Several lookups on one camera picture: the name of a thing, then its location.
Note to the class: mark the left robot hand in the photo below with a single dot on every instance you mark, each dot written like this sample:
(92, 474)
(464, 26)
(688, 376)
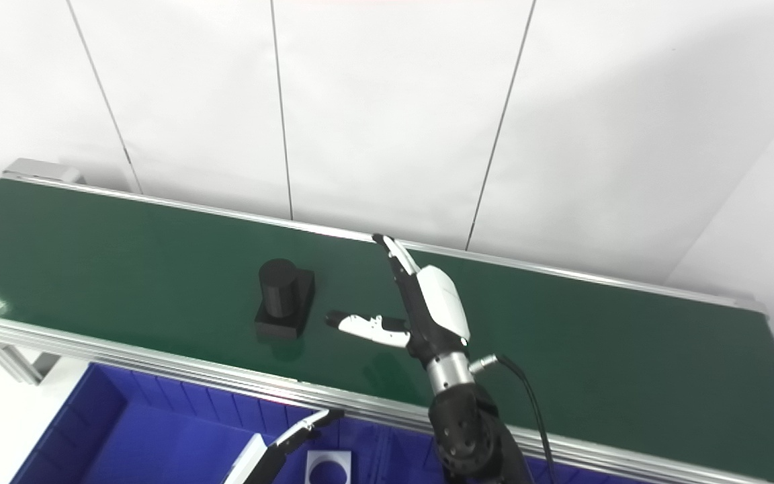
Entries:
(266, 460)

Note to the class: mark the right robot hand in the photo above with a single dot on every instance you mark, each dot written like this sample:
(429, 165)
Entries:
(437, 312)

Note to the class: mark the black cylinder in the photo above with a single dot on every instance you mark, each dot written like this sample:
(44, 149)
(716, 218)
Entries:
(283, 299)

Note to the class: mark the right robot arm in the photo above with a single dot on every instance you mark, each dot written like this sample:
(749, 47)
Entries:
(471, 430)

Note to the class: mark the blue plastic bin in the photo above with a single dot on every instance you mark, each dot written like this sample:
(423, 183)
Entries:
(145, 437)
(414, 457)

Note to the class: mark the green conveyor belt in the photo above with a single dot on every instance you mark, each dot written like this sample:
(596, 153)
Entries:
(562, 349)

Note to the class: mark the aluminium conveyor leg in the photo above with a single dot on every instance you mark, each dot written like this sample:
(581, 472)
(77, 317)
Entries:
(17, 363)

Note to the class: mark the white square plate with hole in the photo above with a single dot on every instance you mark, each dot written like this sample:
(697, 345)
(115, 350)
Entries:
(316, 470)

